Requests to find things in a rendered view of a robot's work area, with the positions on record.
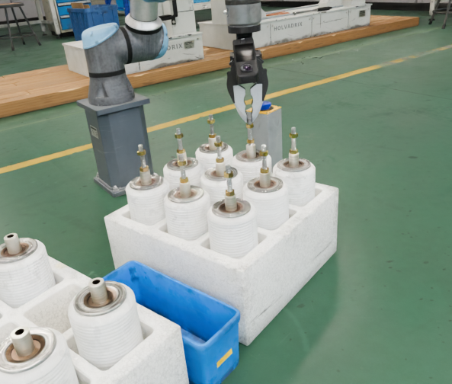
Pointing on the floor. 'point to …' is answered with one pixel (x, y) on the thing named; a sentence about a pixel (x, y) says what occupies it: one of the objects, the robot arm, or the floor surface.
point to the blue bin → (188, 320)
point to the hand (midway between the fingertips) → (249, 117)
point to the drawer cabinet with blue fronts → (62, 15)
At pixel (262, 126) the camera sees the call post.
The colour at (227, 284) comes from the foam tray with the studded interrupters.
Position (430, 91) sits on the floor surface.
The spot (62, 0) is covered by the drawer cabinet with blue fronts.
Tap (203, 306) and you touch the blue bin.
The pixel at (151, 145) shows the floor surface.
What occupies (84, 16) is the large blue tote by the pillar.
